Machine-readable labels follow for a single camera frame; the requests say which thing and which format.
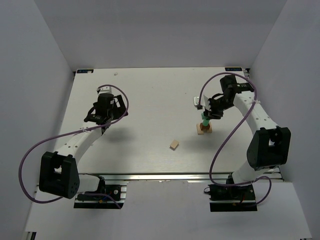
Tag blue table corner label left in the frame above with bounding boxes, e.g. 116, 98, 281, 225
76, 69, 94, 74

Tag brown wooden block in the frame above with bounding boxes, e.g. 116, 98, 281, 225
203, 125, 212, 133

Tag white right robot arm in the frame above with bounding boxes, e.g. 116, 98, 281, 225
196, 72, 291, 188

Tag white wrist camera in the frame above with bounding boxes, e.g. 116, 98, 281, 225
193, 95, 210, 111
97, 86, 112, 95

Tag small light wood block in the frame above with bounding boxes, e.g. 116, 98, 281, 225
169, 140, 180, 150

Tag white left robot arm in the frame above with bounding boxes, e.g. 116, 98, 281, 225
39, 92, 128, 199

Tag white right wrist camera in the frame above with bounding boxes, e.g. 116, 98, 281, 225
193, 95, 210, 111

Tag aluminium table edge rail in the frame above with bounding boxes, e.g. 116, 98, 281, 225
99, 171, 285, 183

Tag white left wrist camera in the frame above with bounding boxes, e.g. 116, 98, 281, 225
97, 86, 112, 95

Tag blue table corner label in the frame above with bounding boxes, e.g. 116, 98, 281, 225
76, 69, 94, 74
224, 67, 243, 72

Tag green rectangular block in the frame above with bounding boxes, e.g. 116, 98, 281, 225
201, 113, 207, 120

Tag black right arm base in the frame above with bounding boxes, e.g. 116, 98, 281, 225
203, 184, 258, 213

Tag green wooden cylinder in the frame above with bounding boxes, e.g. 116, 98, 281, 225
202, 117, 210, 127

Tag blue table corner label right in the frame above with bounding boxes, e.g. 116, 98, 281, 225
224, 67, 243, 72

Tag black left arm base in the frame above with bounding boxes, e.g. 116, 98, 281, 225
73, 174, 128, 210

